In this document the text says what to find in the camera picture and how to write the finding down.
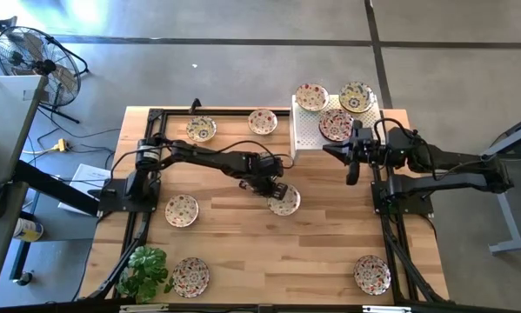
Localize yellow bowl blue floral inside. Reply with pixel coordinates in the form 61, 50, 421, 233
338, 80, 377, 115
185, 115, 217, 143

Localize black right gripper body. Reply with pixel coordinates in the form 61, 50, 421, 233
348, 137, 386, 170

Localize white paper sheet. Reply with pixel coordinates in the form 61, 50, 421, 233
58, 163, 113, 216

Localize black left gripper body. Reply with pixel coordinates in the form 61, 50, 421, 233
239, 166, 284, 198

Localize black aluminium table frame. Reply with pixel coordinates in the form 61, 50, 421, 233
83, 107, 451, 313

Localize navy bowl red floral inside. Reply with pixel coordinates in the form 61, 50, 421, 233
352, 254, 392, 296
317, 108, 356, 143
171, 256, 210, 299

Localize grey desk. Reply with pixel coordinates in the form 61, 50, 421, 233
0, 74, 48, 291

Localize green bowl red dotted inside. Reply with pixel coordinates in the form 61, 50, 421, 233
247, 108, 279, 136
294, 82, 331, 112
266, 184, 302, 217
164, 193, 200, 229

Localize white yellow can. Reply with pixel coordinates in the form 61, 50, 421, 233
12, 216, 44, 243

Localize black floor fan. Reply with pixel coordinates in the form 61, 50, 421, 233
0, 25, 90, 125

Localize green artificial plant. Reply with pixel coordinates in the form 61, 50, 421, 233
114, 245, 175, 304

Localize grey metal table frame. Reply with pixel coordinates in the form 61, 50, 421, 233
461, 111, 521, 256

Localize silver rail bracket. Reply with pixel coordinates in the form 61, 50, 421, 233
363, 305, 412, 313
119, 303, 170, 313

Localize black floor cable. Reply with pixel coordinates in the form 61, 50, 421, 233
27, 106, 124, 156

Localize blue desk leg with caster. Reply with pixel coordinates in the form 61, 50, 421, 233
8, 237, 36, 287

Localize white perforated metal shelf riser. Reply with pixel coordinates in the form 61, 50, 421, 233
289, 93, 385, 163

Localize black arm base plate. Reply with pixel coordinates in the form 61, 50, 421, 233
97, 177, 162, 215
370, 180, 435, 217

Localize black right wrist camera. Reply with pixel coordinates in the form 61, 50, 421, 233
351, 120, 374, 141

